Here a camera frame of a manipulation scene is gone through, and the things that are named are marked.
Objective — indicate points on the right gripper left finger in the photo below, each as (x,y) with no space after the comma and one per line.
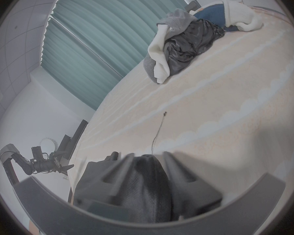
(93,190)

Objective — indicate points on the round white mirror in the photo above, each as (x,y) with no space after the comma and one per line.
(47,144)

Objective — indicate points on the black T-shirt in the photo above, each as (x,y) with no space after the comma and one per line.
(144,192)

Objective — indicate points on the grey bedside table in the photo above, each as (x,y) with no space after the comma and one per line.
(192,5)

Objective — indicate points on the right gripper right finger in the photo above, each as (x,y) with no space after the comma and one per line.
(193,199)

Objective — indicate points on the pile of clothes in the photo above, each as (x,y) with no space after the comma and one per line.
(186,43)

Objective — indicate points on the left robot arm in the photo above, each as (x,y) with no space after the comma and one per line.
(22,163)

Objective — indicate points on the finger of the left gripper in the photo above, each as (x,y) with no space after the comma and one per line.
(64,173)
(66,168)

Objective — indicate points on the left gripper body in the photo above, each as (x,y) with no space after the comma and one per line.
(55,165)

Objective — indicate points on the blue-green curtain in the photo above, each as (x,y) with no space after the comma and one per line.
(78,65)
(117,21)

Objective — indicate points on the bed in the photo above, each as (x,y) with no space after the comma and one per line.
(223,94)

